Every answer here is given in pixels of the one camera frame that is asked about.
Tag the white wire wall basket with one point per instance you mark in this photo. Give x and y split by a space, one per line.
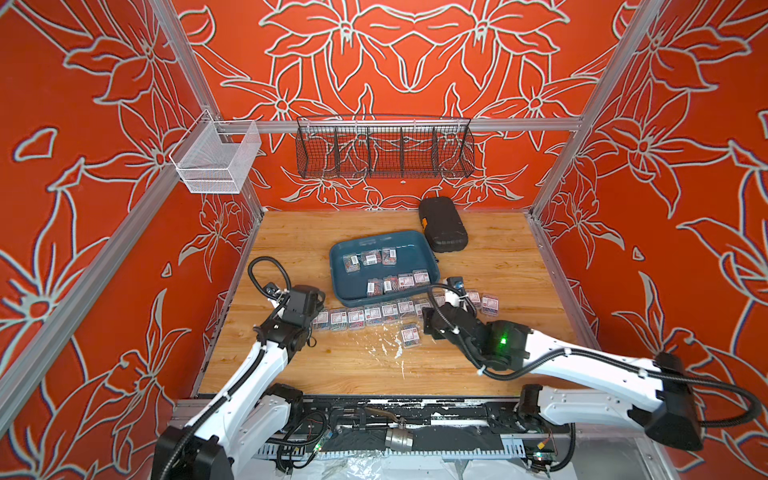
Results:
214 157

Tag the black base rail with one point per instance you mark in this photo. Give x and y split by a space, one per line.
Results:
452 427

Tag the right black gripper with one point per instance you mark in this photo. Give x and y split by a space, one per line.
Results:
429 318

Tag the blue plastic storage tray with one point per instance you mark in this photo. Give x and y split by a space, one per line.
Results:
413 252

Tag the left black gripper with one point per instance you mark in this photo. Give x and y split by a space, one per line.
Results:
318 305

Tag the eleventh removed paper clip box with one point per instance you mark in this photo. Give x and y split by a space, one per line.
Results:
490 305

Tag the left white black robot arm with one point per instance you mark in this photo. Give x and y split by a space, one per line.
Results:
251 410

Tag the paper clip box tray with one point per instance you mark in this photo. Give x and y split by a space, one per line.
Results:
351 263

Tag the black tool case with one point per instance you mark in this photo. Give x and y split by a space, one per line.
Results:
442 225

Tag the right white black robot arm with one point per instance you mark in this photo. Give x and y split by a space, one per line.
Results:
654 396

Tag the black wire wall basket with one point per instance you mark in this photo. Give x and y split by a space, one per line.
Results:
383 146

